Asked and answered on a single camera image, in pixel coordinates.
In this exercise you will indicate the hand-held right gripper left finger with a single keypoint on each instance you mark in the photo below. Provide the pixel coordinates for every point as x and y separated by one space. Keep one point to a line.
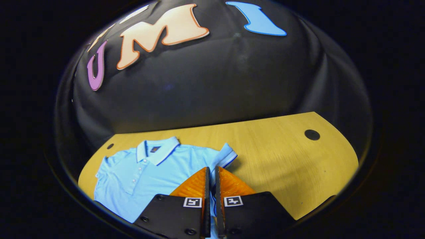
207 199

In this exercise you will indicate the light blue T-shirt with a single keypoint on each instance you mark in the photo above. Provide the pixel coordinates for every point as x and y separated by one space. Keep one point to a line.
149 176

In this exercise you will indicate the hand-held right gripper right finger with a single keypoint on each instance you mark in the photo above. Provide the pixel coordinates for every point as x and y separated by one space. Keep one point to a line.
218 199

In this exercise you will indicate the black backdrop cloth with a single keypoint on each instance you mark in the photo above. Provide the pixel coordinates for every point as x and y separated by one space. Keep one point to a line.
215 83

